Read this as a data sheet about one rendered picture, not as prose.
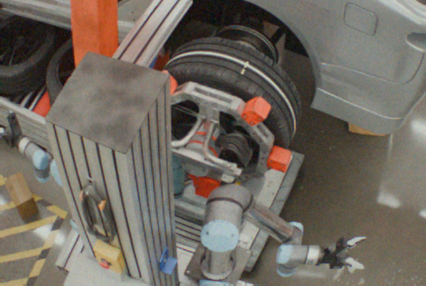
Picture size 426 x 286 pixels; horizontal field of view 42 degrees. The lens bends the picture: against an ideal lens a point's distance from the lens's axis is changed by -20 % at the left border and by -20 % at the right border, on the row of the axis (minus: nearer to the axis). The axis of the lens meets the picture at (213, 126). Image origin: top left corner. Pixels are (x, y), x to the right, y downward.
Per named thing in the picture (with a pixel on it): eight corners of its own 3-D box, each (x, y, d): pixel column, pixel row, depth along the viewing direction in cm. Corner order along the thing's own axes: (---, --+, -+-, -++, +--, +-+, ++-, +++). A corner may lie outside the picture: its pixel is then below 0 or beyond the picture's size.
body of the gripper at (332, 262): (344, 254, 222) (315, 254, 223) (349, 242, 216) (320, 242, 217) (343, 269, 217) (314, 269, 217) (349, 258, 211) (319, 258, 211)
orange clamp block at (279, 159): (271, 154, 293) (289, 160, 291) (265, 167, 289) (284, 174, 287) (273, 144, 288) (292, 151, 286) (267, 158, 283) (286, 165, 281)
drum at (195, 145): (228, 145, 300) (230, 125, 288) (208, 182, 287) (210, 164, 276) (198, 134, 303) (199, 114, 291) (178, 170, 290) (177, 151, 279)
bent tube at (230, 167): (251, 137, 278) (254, 120, 269) (233, 173, 267) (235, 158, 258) (211, 123, 282) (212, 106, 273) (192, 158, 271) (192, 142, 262)
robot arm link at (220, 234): (232, 266, 246) (245, 199, 203) (227, 294, 237) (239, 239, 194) (202, 263, 246) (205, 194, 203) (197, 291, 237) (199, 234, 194)
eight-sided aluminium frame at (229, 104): (265, 184, 311) (279, 111, 268) (260, 195, 307) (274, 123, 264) (158, 145, 323) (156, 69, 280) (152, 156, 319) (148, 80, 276)
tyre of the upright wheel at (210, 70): (328, 119, 298) (234, 17, 274) (314, 158, 284) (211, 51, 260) (235, 151, 346) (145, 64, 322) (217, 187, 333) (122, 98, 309)
